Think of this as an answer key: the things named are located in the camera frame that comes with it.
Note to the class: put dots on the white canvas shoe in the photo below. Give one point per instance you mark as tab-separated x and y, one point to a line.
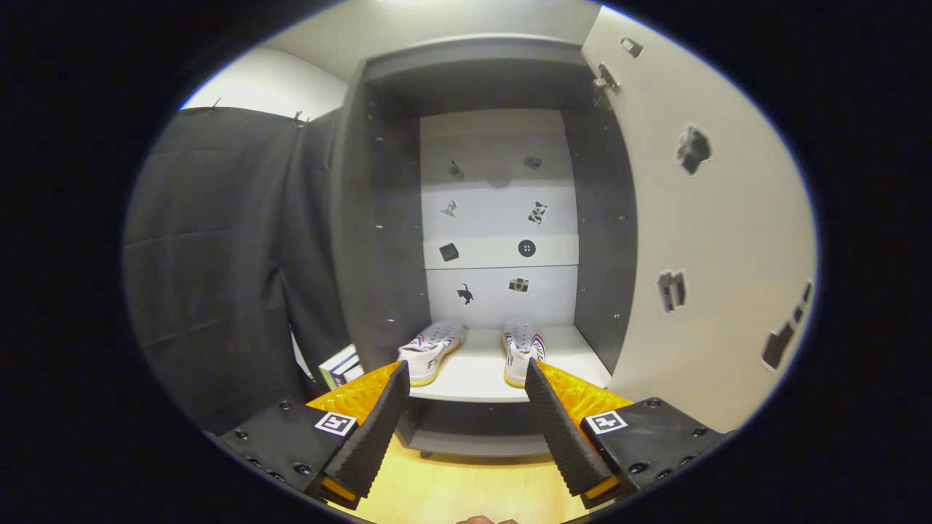
520	349
429	349

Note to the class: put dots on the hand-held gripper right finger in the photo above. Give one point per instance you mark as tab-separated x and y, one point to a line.
557	429

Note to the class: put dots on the grey shoe cabinet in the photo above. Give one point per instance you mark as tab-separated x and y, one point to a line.
378	255

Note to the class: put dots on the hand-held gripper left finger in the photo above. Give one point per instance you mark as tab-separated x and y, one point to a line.
371	429

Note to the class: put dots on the blue book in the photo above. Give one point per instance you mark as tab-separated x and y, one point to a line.
346	375

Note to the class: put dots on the black backdrop cloth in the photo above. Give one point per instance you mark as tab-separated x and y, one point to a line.
218	255

